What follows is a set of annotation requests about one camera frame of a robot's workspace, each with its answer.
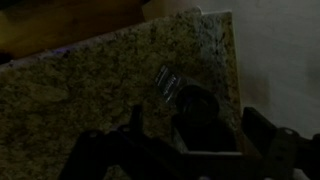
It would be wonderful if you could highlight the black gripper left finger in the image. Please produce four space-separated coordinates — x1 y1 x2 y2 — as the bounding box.
58 104 186 180

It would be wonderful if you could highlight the small dark bottle with label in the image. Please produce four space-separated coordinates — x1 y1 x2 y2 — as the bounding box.
154 64 239 154

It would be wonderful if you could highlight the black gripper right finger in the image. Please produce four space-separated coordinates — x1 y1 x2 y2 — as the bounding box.
241 105 320 180

